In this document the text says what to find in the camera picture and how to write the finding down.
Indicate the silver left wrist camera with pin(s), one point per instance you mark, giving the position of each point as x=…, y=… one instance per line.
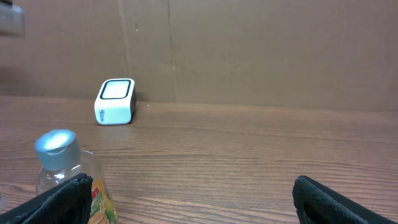
x=12, y=19

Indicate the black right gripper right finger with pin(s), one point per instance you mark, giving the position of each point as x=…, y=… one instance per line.
x=318, y=204

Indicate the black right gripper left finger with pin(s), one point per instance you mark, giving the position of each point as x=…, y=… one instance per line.
x=67, y=203

